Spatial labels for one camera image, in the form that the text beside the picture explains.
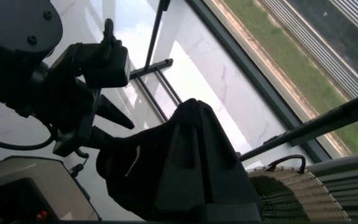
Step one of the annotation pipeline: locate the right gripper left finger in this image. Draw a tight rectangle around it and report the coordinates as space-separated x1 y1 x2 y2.
153 123 213 222

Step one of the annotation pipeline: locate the white laundry basket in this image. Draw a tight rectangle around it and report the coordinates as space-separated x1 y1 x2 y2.
246 154 351 224

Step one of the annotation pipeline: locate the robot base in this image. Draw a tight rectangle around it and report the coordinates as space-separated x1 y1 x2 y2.
0 155 103 224

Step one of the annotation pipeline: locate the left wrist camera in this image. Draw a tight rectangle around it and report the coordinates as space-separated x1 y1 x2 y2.
73 17 132 90

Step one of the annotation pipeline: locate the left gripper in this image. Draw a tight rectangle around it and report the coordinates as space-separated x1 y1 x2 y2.
31 42 135 158

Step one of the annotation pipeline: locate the black garment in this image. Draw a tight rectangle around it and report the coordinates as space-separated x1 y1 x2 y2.
96 98 200 222

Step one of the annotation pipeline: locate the black cable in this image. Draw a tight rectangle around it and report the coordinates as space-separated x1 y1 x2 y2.
0 123 58 152

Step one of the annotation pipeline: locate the black clothes rack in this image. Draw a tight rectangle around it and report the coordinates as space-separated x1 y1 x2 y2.
128 0 358 163

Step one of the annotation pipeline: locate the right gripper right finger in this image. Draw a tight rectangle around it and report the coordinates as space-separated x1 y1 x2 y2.
196 100 263 222

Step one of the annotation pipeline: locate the window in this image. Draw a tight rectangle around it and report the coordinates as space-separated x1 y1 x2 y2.
185 0 358 164

